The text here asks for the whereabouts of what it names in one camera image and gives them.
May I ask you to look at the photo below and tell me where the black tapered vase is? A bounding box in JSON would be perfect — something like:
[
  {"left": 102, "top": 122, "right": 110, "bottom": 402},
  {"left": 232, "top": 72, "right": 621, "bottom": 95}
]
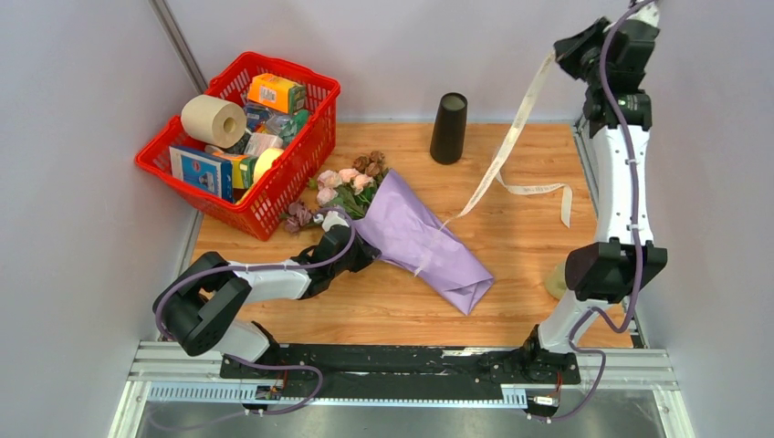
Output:
[{"left": 430, "top": 92, "right": 467, "bottom": 165}]

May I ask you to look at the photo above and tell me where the purple flower bouquet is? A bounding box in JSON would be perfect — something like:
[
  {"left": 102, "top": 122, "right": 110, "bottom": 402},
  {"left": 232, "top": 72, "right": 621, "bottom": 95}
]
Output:
[{"left": 280, "top": 151, "right": 494, "bottom": 315}]

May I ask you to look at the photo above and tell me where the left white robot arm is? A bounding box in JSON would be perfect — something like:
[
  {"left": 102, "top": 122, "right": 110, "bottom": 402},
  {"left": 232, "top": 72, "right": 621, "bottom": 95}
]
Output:
[{"left": 152, "top": 224, "right": 381, "bottom": 379}]

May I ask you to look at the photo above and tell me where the pink wrapped packet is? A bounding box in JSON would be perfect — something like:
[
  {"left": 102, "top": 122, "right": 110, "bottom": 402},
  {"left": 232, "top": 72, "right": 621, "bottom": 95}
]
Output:
[{"left": 244, "top": 132, "right": 285, "bottom": 157}]

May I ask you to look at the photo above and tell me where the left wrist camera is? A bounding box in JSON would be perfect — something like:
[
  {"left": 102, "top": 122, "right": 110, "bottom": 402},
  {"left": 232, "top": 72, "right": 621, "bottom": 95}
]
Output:
[{"left": 319, "top": 210, "right": 350, "bottom": 233}]

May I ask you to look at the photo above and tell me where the cream ribbon with gold print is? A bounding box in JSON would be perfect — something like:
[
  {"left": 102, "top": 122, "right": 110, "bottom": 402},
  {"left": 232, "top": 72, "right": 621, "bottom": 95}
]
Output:
[{"left": 413, "top": 48, "right": 573, "bottom": 276}]

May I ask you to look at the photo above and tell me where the beige toilet paper roll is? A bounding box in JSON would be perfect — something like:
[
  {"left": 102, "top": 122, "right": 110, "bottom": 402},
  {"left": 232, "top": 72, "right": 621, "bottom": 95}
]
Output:
[{"left": 181, "top": 95, "right": 246, "bottom": 149}]

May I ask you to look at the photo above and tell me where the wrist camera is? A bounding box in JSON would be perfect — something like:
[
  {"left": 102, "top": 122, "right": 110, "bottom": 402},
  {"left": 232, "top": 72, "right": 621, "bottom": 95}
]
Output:
[
  {"left": 319, "top": 210, "right": 350, "bottom": 233},
  {"left": 627, "top": 0, "right": 660, "bottom": 27}
]

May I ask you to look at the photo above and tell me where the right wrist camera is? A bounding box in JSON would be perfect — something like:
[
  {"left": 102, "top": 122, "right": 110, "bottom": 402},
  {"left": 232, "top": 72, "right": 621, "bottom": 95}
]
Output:
[{"left": 627, "top": 0, "right": 660, "bottom": 27}]

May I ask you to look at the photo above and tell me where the blue and white box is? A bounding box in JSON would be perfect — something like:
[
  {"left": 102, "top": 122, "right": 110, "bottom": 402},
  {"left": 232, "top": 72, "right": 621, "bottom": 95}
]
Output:
[{"left": 169, "top": 145, "right": 234, "bottom": 203}]

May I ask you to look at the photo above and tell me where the green and yellow box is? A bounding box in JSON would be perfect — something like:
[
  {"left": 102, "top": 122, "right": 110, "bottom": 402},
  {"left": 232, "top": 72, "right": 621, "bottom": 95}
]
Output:
[{"left": 214, "top": 151, "right": 257, "bottom": 190}]

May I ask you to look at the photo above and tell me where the orange and green box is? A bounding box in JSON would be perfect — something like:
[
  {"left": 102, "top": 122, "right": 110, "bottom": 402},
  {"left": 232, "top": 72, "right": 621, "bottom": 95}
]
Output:
[{"left": 246, "top": 73, "right": 307, "bottom": 114}]

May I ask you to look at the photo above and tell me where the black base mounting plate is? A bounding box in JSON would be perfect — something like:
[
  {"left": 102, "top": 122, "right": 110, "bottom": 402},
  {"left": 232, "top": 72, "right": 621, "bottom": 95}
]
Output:
[{"left": 220, "top": 344, "right": 581, "bottom": 401}]

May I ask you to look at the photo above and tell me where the aluminium frame rail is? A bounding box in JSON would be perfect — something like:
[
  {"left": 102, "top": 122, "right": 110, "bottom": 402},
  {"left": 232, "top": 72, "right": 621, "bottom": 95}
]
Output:
[{"left": 123, "top": 339, "right": 678, "bottom": 409}]

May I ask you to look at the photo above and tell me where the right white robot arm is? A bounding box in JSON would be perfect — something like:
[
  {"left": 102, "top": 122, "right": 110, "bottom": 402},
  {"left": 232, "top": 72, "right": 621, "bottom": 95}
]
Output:
[{"left": 520, "top": 14, "right": 667, "bottom": 382}]

